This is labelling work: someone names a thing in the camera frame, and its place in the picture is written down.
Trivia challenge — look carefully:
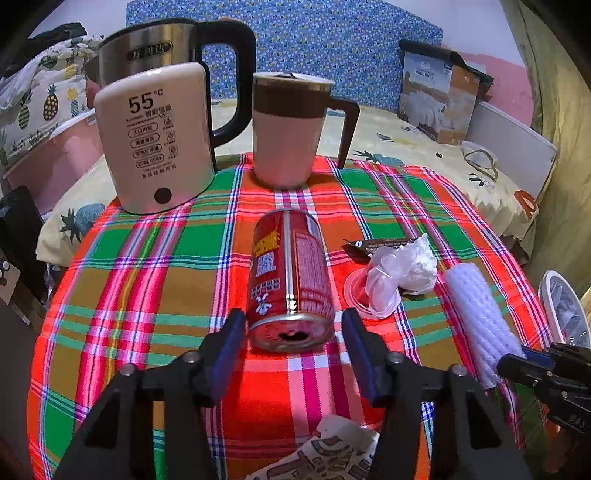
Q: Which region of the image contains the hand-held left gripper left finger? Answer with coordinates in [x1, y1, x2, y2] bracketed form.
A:
[53, 308, 247, 480]

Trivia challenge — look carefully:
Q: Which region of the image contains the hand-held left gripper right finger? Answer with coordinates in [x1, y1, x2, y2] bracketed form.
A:
[342, 307, 534, 480]

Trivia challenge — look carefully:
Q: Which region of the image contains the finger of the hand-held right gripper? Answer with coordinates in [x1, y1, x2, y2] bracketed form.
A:
[496, 353, 552, 387]
[523, 342, 591, 371]

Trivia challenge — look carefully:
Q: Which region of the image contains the clear plastic bin liner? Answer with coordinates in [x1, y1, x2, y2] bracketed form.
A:
[549, 279, 591, 347]

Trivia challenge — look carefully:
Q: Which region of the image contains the white foam net sleeve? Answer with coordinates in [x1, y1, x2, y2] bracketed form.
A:
[443, 263, 527, 389]

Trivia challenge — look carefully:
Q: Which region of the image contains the white round trash bin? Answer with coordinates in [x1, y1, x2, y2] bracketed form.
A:
[538, 270, 591, 350]

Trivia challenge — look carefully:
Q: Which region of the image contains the red drink can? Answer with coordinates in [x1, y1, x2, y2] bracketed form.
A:
[247, 208, 337, 354]

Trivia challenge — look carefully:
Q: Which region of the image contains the clear plastic cup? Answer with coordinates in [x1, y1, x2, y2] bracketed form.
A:
[344, 256, 403, 320]

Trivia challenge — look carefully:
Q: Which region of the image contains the plaid tablecloth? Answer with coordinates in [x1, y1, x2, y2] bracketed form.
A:
[28, 154, 560, 480]

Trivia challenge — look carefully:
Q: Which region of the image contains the printed paper bag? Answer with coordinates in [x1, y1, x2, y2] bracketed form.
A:
[252, 415, 380, 480]

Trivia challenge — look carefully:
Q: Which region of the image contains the brown snack wrapper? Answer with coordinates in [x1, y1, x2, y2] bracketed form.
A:
[342, 237, 419, 256]

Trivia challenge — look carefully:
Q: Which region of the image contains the white board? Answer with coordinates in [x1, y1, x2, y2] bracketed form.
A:
[466, 100, 558, 211]

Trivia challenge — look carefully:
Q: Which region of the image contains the cream insulated jug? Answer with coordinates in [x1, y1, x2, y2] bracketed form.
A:
[95, 62, 218, 216]

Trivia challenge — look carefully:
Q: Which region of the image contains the yellow printed bedsheet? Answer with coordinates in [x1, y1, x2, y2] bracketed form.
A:
[36, 99, 541, 267]

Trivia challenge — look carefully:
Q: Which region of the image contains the green curtain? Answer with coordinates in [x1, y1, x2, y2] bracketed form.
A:
[501, 0, 591, 296]

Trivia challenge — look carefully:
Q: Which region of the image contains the black floor bag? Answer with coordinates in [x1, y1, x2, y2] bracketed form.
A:
[0, 185, 48, 278]

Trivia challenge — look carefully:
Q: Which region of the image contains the pink storage box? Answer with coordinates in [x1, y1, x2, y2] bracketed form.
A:
[4, 108, 105, 216]

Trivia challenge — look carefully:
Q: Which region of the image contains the cardboard quilt box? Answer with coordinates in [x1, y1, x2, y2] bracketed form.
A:
[398, 46, 484, 147]

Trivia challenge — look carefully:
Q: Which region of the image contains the pineapple print cloth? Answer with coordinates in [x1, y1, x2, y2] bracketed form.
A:
[0, 34, 105, 168]

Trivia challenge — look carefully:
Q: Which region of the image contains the blue floral headboard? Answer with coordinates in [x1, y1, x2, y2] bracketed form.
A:
[126, 0, 444, 121]

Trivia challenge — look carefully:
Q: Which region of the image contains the stainless steel electric kettle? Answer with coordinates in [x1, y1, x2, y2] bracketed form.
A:
[83, 18, 257, 174]

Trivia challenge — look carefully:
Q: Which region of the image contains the olive strap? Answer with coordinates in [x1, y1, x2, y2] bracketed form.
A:
[462, 142, 500, 184]

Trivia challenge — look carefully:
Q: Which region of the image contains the pink mug with brown handle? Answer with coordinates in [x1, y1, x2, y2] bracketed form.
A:
[252, 71, 361, 190]

